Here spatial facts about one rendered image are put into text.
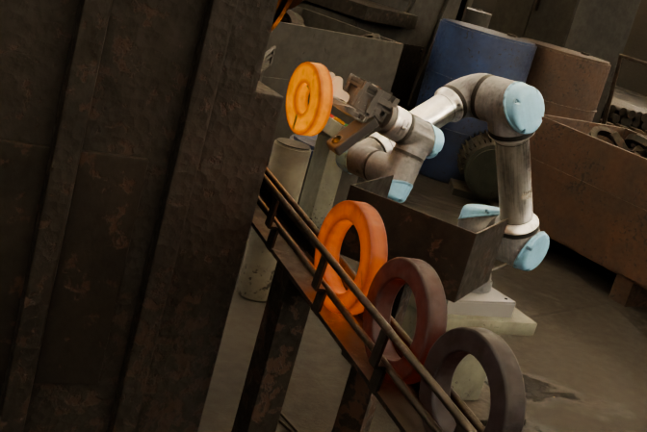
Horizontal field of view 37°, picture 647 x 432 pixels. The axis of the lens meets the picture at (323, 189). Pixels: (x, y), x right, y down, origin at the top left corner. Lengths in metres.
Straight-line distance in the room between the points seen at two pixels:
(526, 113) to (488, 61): 3.12
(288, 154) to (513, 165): 0.80
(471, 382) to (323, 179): 0.81
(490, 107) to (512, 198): 0.27
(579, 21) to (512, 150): 4.55
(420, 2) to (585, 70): 1.09
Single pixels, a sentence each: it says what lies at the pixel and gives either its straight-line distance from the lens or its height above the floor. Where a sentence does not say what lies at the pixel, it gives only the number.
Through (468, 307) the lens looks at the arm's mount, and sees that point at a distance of 2.62.
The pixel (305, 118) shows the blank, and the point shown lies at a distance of 1.99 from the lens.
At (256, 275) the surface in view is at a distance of 3.08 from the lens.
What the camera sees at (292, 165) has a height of 0.46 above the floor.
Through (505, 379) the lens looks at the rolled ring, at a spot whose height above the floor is 0.70.
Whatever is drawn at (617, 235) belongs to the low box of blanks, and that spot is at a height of 0.27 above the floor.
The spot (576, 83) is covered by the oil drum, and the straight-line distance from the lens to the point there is 5.82.
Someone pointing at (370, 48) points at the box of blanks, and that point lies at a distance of 4.79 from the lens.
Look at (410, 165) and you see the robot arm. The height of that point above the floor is 0.73.
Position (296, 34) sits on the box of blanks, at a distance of 4.45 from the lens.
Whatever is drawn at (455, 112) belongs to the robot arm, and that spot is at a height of 0.83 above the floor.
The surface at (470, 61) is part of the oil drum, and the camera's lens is 5.49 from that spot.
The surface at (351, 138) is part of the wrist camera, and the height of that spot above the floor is 0.76.
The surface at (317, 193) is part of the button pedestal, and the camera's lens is 3.11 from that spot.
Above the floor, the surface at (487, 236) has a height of 0.70.
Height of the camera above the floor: 1.15
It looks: 14 degrees down
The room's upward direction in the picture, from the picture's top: 15 degrees clockwise
